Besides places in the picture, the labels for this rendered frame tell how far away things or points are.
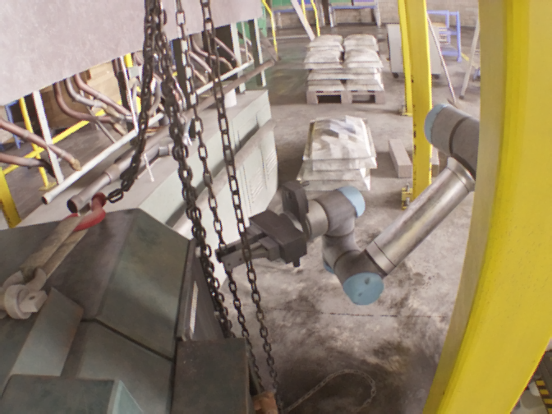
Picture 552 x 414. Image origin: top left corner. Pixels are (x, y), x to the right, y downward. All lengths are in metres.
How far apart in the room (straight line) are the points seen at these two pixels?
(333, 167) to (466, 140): 1.58
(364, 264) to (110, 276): 0.51
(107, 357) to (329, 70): 3.88
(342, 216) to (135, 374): 0.59
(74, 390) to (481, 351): 0.36
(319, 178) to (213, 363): 2.02
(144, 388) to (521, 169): 0.38
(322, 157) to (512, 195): 2.11
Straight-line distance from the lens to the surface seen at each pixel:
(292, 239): 0.76
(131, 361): 0.42
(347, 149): 2.36
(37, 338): 0.40
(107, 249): 0.54
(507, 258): 0.33
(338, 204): 0.85
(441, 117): 0.94
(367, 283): 0.80
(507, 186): 0.29
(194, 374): 0.44
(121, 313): 0.45
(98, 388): 0.31
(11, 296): 0.40
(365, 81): 4.11
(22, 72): 0.96
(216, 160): 1.68
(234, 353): 0.44
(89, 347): 0.40
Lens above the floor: 1.10
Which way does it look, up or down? 29 degrees down
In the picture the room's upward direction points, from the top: 8 degrees counter-clockwise
